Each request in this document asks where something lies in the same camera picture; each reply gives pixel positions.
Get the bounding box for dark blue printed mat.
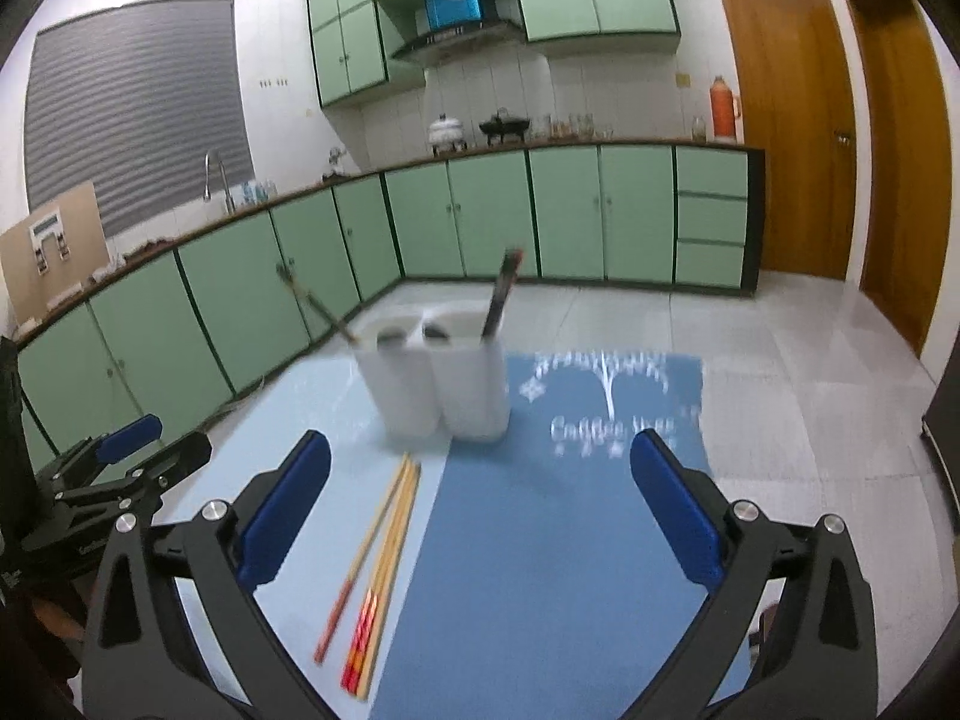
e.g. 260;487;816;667
367;349;758;720

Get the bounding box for metal sink faucet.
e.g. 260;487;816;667
204;151;235;212

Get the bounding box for dark brown chopstick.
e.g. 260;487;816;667
289;274;361;347
277;262;359;347

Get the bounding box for green base cabinets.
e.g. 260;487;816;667
15;139;766;466

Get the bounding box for green drawer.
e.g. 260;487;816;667
675;241;746;287
675;146;749;196
675;195;749;242

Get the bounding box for light blue printed mat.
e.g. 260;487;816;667
154;349;451;720

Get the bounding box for orange thermos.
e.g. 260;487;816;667
709;76;742;140

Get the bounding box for white two-compartment utensil holder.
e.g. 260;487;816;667
352;300;512;442

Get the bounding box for black wok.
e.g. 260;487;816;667
480;109;532;145

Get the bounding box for blue box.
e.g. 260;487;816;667
424;0;481;27

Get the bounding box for wooden chopstick orange red end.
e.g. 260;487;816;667
360;463;424;701
341;457;415;692
351;461;419;696

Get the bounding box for black range hood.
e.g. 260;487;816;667
390;19;526;65

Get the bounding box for person's left hand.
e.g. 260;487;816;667
34;592;85;642

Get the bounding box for wooden door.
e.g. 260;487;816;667
711;0;857;282
846;0;950;357

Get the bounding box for white cooking pot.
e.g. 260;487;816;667
429;112;464;155

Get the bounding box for cardboard board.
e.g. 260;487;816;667
0;180;107;323

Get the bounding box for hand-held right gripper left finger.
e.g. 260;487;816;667
81;431;332;720

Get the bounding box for black oven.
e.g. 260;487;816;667
919;382;960;503

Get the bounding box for black chopstick red end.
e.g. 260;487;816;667
481;247;518;338
487;246;524;338

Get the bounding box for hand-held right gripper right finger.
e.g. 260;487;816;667
631;431;878;720

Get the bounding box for white plastic bracket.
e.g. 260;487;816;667
28;211;70;275

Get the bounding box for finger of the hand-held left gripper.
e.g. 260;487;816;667
34;414;162;481
56;433;213;518

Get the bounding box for grey window blind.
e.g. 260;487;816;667
25;0;254;237

